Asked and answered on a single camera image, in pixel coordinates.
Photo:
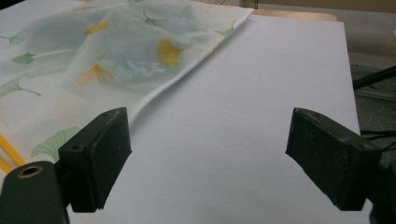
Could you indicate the white foam board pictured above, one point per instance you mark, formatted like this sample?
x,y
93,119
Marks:
x,y
233,109

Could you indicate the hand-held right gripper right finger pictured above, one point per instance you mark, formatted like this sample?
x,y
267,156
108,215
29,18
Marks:
x,y
333,161

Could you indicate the black stand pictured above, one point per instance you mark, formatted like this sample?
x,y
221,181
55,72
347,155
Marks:
x,y
376,77

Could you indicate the metal floor rail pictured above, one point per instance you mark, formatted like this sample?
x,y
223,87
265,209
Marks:
x,y
376,93

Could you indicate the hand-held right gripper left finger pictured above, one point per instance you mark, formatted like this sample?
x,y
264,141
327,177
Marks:
x,y
93,161

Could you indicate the translucent leaf-print zip bag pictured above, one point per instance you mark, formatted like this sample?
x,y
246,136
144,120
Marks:
x,y
62,102

